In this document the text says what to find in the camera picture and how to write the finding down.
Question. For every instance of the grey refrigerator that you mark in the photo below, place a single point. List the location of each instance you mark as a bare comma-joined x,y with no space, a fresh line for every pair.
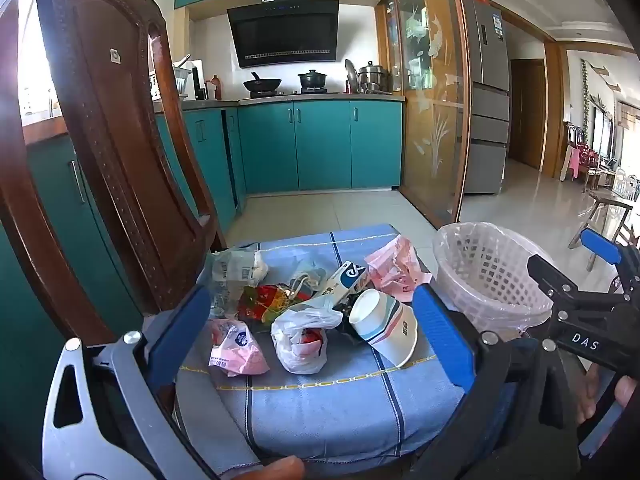
487,100

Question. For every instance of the kitchen window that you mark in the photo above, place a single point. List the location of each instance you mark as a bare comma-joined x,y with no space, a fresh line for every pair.
37,60

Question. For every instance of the gas stove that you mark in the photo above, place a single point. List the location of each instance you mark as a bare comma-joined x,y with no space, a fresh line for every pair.
287,93

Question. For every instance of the clear plastic bag with label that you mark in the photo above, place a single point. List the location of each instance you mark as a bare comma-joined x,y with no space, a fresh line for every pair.
232,270

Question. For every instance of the white and blue carton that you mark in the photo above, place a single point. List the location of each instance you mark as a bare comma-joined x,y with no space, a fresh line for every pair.
345,277

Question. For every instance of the pink plastic chairs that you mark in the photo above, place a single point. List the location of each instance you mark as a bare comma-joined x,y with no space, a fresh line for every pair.
580,160

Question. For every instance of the carved wooden chair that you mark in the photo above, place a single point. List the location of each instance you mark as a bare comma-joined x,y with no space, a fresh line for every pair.
115,135

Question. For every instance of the brown wooden door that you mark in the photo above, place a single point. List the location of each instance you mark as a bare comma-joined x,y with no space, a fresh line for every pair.
527,115

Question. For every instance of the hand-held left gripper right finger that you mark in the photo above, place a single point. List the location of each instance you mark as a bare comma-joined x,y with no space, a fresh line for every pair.
440,330

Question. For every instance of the person's left hand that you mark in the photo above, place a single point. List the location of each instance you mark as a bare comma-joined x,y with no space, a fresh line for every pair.
272,469

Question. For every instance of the person's right hand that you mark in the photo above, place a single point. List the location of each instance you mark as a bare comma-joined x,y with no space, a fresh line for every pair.
591,395

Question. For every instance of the striped white paper cup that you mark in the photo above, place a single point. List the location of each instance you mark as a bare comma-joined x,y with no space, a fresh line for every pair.
390,330

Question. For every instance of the white plastic mesh basket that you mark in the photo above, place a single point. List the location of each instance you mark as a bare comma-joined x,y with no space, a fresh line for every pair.
492,280

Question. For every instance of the pink bag with blue print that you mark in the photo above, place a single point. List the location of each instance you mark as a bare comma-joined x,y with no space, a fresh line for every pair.
240,355

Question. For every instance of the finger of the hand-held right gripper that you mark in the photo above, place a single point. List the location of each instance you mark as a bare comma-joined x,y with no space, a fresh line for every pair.
600,246
550,272

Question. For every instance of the teal lower cabinets under stove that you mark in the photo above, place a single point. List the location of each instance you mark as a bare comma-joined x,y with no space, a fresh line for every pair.
320,145

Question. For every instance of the black range hood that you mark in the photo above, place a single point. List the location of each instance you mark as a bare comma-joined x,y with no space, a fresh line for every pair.
285,30

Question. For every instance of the steel stock pot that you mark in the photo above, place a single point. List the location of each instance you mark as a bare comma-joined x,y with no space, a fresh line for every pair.
374,79

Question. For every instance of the plain pink plastic bag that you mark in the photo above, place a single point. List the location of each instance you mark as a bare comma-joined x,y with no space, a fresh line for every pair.
400,265

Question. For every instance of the red and yellow snack packet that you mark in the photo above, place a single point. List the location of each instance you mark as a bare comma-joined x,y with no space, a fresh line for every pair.
265,302

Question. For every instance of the white plastic bag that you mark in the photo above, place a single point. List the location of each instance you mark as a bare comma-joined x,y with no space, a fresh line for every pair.
300,355

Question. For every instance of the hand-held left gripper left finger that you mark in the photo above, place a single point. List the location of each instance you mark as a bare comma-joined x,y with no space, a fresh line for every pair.
180,332

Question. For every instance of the blue striped cloth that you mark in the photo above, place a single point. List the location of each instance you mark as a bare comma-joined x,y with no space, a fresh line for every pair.
325,410

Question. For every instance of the brown bottle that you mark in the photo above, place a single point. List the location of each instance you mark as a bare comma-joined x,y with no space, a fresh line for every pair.
215,89

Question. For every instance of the black wok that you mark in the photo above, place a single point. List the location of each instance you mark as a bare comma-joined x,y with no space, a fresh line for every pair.
262,83

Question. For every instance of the steel pot lid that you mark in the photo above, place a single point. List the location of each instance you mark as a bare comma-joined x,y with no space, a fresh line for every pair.
351,75

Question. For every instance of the glass sliding door with fish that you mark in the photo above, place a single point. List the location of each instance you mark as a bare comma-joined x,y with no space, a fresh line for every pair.
430,110

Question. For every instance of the white tissue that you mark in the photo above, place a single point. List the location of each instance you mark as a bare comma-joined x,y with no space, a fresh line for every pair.
261,266

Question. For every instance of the black wrapper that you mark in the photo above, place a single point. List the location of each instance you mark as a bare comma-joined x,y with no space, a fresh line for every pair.
345,329

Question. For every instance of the teal blue cloth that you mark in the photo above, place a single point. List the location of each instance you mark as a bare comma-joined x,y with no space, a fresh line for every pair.
305,272

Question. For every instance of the small wooden table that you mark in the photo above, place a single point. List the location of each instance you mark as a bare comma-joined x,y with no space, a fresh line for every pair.
607,202

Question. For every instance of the black clay pot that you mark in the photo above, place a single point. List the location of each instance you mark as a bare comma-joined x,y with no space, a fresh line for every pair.
313,80

